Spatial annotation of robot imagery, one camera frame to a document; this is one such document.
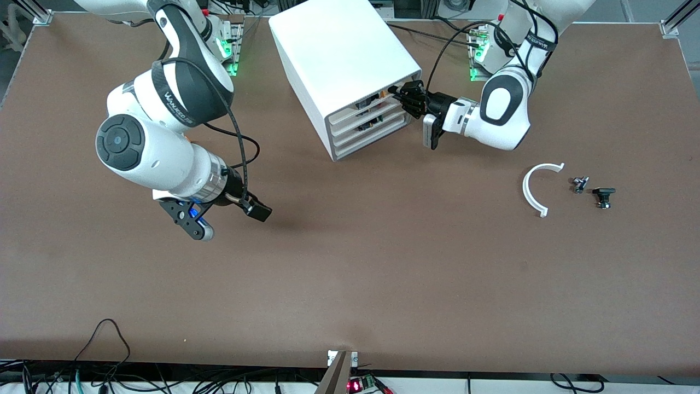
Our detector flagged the white drawer cabinet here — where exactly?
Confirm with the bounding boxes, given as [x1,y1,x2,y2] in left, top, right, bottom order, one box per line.
[269,0,423,162]

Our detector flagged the black looped cable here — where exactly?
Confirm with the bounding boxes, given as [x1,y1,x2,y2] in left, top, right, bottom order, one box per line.
[74,319,132,363]

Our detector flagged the aluminium frame corner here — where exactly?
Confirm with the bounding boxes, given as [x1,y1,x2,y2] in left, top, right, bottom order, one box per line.
[14,0,54,26]
[659,0,700,38]

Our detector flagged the circuit board with red LED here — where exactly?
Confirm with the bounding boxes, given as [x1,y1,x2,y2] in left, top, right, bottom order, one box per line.
[347,374,394,394]

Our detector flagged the grey metal camera bracket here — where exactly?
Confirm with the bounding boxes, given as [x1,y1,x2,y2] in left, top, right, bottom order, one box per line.
[314,350,353,394]

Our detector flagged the black cable across table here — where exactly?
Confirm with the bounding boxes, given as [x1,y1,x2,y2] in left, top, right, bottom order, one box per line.
[386,21,474,44]

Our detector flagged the black cable below table edge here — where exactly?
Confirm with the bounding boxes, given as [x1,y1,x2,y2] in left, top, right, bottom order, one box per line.
[550,373,605,393]

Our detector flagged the cream cabinet drawer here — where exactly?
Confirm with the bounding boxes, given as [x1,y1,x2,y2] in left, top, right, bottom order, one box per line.
[328,78,413,126]
[334,115,408,158]
[330,92,412,137]
[332,104,410,147]

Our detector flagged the white curved plastic arc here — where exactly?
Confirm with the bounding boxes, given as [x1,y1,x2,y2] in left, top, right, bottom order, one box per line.
[522,163,565,218]

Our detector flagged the tangled black cable bundle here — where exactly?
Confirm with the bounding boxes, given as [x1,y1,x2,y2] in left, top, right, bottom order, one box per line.
[0,358,329,394]

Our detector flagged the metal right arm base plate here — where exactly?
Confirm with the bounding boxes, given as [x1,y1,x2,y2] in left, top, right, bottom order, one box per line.
[221,22,242,76]

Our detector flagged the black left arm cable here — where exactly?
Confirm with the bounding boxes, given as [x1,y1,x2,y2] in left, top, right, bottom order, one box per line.
[427,0,559,95]

